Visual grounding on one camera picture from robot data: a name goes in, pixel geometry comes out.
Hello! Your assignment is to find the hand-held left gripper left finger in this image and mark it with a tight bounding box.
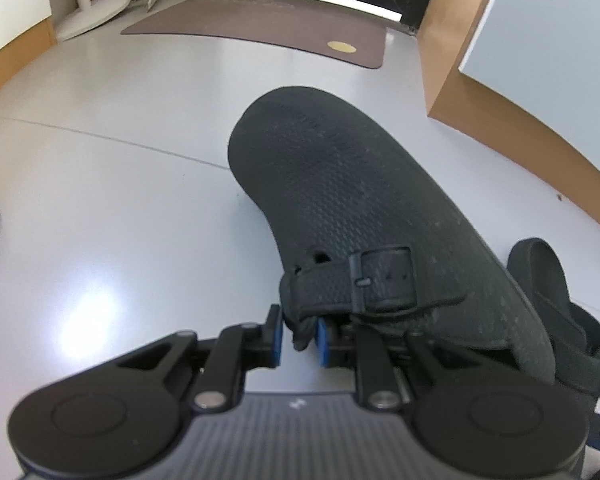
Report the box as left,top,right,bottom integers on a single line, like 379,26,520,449
115,304,283,411

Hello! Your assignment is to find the black buckle clog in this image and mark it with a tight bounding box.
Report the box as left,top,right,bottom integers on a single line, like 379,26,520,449
226,86,557,387
506,237,600,402

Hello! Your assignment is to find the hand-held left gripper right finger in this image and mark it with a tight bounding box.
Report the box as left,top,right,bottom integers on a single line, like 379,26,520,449
316,316,461,411

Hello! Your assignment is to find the brown doormat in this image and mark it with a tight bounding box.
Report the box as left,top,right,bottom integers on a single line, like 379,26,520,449
121,0,387,71

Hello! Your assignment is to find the white standing fan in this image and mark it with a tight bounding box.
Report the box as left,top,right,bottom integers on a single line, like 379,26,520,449
56,0,132,42

